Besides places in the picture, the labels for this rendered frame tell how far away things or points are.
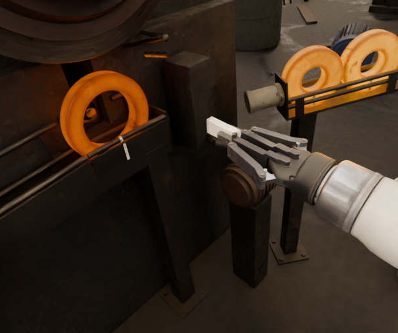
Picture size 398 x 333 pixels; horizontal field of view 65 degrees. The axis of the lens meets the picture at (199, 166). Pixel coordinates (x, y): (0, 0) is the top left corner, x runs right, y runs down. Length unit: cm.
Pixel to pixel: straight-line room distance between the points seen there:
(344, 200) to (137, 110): 44
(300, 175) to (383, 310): 86
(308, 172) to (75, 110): 41
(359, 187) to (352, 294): 84
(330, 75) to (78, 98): 60
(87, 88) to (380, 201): 49
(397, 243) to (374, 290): 86
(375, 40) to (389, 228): 57
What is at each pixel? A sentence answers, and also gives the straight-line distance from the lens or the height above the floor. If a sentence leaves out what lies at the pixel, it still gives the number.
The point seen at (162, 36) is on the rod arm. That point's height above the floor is 90.
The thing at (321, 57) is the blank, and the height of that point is 76.
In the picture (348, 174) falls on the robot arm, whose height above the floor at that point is 77.
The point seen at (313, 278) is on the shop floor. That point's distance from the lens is 126.
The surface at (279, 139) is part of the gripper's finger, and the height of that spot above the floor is 74.
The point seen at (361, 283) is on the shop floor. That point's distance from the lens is 129.
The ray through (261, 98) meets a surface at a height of 68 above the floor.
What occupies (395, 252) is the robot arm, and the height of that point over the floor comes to 72.
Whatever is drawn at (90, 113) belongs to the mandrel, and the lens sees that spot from 73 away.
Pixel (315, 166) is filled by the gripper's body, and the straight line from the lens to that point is 46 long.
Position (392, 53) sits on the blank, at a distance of 95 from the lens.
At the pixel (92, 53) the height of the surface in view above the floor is 89.
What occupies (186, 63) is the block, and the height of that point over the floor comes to 80.
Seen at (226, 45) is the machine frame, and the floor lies 76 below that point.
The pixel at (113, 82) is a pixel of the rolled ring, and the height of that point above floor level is 82.
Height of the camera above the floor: 104
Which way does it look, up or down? 38 degrees down
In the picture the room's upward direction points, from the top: 7 degrees counter-clockwise
